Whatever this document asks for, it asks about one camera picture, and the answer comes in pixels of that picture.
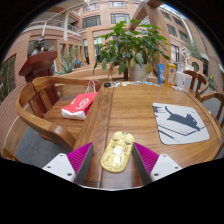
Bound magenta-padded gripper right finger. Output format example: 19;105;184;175
131;142;183;186

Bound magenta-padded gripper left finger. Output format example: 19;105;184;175
42;142;95;185

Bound yellow computer mouse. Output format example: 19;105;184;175
100;130;136;174

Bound grey cat-print mouse pad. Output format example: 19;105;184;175
152;102;210;146

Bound wooden armchair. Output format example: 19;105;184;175
182;69;208;99
0;148;18;162
199;91;224;129
14;75;102;151

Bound red and white bag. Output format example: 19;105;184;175
61;79;99;121

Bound white pump bottle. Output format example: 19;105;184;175
175;63;187;88

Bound blue tube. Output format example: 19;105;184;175
157;63;166;86

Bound yellow bottle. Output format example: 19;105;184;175
165;63;177;87

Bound yellow flowering plant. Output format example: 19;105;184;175
208;74;216;90

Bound spiky green agave plant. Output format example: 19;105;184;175
54;54;79;75

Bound white sculpture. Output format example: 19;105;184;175
181;46;193;66

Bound dark bust statue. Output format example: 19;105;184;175
31;35;46;56

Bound green plant in white pot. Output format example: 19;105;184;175
93;19;171;82

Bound dark red wooden pedestal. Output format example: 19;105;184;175
18;50;60;116

